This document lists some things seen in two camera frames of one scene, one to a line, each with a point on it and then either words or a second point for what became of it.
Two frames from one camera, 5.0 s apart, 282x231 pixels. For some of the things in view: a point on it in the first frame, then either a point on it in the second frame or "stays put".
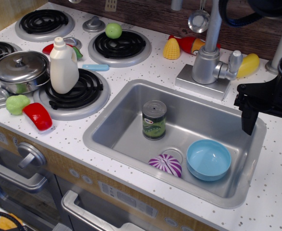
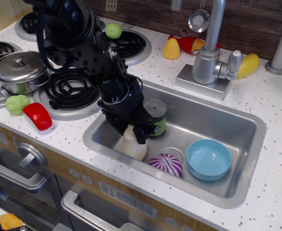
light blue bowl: [208, 160] stays put
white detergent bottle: [64, 67] -> [132, 146]
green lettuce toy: [15, 104] stays put
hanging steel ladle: [199, 19] stays put
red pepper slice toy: [37, 114] stays put
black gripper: [275, 97] -> [122, 110]
